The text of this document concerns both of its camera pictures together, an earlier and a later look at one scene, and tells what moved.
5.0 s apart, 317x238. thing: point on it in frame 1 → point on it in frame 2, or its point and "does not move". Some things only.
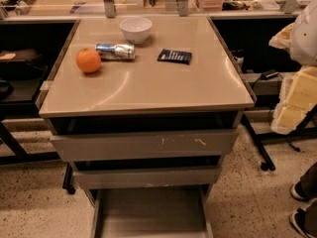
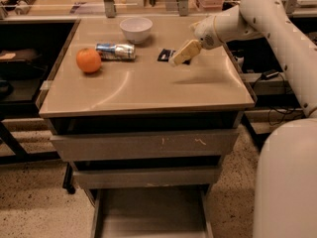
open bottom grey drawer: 155,212 does not move
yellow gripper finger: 298,98 → 204,31
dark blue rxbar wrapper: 177,57 does not move
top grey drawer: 155,145 does not move
